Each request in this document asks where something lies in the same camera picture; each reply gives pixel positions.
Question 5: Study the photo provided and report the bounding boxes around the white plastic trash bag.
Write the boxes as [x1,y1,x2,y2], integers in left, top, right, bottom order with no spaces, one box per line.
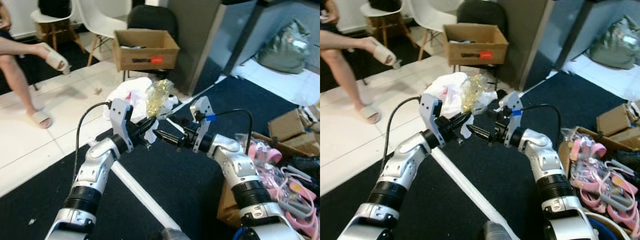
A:
[103,77,179,127]
[423,72,498,127]

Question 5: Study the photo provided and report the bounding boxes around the gold crinkled plastic wrapper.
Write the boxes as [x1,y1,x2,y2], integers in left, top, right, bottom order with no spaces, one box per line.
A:
[460,74,487,114]
[145,79,174,119]

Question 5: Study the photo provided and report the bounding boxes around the black carpet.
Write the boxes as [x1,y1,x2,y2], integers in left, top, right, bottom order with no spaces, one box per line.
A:
[0,75,321,240]
[320,71,640,240]

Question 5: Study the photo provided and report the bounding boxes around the white floor strip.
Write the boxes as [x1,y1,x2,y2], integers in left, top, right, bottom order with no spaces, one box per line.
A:
[429,147,507,240]
[87,140,182,232]

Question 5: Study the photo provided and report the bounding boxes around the large brown cardboard box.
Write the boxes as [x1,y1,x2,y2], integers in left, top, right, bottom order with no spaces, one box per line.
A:
[557,125,640,181]
[216,131,321,232]

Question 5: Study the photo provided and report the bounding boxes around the cardboard box with red label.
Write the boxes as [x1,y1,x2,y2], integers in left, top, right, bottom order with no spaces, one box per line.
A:
[442,23,510,66]
[112,29,181,73]

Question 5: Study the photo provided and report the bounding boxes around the beige slipper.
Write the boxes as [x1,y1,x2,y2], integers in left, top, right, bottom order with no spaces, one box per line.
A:
[30,109,54,130]
[44,43,71,76]
[372,38,402,70]
[358,104,382,125]

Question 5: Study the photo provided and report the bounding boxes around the grey partition cabinet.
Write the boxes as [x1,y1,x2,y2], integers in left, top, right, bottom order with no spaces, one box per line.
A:
[497,0,640,92]
[167,0,321,97]

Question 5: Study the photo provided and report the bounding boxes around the black floor mat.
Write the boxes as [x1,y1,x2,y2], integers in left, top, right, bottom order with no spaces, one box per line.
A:
[320,44,422,94]
[0,30,87,96]

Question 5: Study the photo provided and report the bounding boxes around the grey robot foot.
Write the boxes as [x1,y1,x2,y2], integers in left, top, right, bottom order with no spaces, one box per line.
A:
[160,227,192,240]
[482,221,514,240]

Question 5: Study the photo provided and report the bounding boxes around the small open cardboard box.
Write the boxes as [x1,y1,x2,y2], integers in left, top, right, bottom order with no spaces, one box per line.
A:
[267,107,321,157]
[595,102,640,152]

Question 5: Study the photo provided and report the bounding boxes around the black chair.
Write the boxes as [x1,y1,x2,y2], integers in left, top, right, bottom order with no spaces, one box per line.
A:
[127,4,179,45]
[455,0,509,39]

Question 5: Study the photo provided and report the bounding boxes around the pink plastic items pile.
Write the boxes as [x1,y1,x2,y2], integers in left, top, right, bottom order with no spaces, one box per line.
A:
[562,127,640,239]
[244,139,321,239]

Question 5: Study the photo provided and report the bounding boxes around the white shell chair wooden legs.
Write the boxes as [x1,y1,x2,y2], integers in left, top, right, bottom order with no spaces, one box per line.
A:
[404,0,464,62]
[75,0,134,67]

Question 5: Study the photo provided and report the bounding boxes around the seated person bare legs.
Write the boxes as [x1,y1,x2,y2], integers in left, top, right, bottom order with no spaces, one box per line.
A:
[0,0,71,129]
[320,0,401,124]

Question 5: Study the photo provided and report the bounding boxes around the grey green cloth bag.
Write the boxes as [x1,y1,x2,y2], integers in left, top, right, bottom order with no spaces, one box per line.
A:
[255,18,312,75]
[587,14,640,70]

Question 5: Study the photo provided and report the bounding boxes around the white chair carrying black bag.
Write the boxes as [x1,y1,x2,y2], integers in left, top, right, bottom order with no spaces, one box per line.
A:
[360,0,412,47]
[30,0,87,54]

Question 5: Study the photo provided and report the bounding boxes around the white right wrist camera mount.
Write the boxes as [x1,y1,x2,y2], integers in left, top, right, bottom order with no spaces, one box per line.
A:
[189,96,214,152]
[502,91,524,148]

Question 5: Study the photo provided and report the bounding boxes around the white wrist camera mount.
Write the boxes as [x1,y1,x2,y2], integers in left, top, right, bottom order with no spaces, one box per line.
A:
[502,91,524,148]
[109,98,136,152]
[189,96,214,152]
[419,93,444,135]

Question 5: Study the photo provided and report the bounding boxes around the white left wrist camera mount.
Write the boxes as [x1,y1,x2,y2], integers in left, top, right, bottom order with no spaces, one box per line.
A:
[419,93,444,135]
[109,98,136,152]

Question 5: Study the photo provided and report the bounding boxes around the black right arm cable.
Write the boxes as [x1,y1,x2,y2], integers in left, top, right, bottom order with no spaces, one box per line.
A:
[202,108,254,155]
[517,103,563,151]

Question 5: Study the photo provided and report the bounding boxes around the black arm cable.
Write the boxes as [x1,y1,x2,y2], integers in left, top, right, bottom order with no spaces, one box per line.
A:
[381,96,422,176]
[202,108,254,155]
[517,103,563,151]
[73,101,113,181]

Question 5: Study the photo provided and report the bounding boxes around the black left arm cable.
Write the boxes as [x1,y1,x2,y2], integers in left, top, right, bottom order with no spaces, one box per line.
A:
[73,101,113,181]
[381,96,422,176]

